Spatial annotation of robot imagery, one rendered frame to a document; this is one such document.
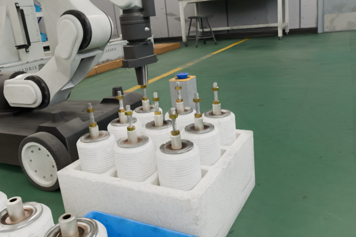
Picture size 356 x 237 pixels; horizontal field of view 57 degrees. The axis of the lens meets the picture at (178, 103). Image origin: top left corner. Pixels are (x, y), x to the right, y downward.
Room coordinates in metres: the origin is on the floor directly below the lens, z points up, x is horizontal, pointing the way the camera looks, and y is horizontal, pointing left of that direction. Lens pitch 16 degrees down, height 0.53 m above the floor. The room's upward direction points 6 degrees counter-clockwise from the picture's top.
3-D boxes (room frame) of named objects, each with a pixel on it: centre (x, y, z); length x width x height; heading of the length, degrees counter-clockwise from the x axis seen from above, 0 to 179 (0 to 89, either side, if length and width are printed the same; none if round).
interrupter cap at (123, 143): (0.72, 0.11, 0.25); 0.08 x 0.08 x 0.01
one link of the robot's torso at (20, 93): (1.38, 0.58, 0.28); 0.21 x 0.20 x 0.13; 62
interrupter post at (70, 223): (0.39, 0.17, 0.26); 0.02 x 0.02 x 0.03
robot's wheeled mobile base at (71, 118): (1.37, 0.55, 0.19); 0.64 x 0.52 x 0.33; 62
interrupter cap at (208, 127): (0.77, -0.05, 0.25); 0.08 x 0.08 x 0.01
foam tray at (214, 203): (0.83, 0.06, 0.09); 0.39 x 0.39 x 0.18; 60
